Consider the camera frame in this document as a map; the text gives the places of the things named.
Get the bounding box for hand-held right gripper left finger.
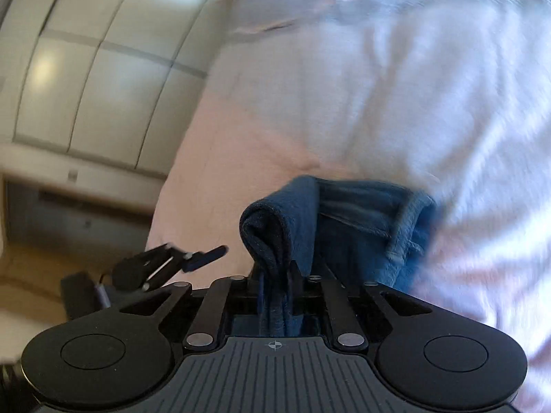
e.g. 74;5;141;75
118;267;264;351

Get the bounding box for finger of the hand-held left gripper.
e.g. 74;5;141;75
142;243;230;291

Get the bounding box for pale pink bed sheet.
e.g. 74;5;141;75
146;0;551;413

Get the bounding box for blue jeans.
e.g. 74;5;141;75
239;175;437;337

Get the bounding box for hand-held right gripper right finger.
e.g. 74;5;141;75
288;262;435;351

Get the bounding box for white wardrobe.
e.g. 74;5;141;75
0;0;227;259

